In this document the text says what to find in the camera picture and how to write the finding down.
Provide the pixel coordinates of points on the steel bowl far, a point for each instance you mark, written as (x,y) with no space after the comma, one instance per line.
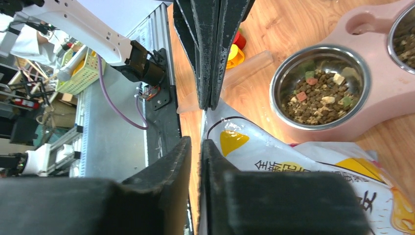
(401,40)

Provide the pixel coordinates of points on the brown pet food kibble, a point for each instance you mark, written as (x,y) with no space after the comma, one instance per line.
(319,98)

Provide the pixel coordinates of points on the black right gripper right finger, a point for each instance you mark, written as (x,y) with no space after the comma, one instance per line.
(236,202)

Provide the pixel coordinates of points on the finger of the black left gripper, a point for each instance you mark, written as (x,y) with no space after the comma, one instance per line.
(231,14)
(195,22)

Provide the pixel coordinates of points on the yellow plastic basket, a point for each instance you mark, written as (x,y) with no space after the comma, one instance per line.
(84,75)

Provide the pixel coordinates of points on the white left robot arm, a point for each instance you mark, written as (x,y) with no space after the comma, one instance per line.
(73,18)

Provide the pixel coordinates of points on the steel bowl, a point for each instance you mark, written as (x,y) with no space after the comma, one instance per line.
(327,57)
(401,40)

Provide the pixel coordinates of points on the clear plastic food scoop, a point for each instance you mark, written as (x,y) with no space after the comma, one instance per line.
(232,78)

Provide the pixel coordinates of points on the cat food bag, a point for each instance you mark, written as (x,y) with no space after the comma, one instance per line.
(250,148)

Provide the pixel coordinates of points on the yellow traffic light block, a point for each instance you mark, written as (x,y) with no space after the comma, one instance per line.
(235,57)

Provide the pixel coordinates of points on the pink double bowl feeder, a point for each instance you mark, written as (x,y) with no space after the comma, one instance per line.
(360,49)

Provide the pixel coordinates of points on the steel bowl near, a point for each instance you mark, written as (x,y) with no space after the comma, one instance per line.
(327,57)

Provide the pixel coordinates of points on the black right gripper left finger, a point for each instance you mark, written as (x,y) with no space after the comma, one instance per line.
(151,202)

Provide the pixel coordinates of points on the red toy block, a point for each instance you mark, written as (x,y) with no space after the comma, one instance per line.
(239,40)

